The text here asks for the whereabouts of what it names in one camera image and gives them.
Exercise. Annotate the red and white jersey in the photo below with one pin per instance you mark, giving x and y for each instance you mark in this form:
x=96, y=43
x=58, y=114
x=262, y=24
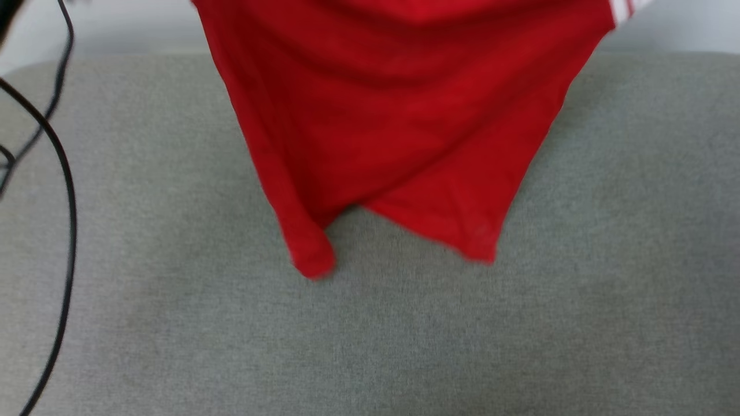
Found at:
x=404, y=115

